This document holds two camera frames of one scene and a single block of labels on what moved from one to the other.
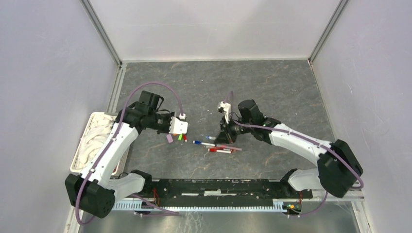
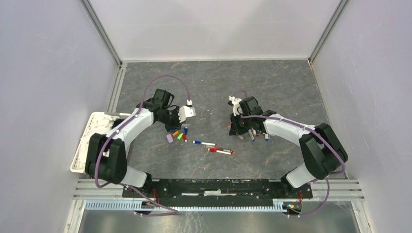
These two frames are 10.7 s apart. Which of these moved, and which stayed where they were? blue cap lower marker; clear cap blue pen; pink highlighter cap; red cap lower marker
Moved: clear cap blue pen
Stayed: pink highlighter cap; red cap lower marker; blue cap lower marker
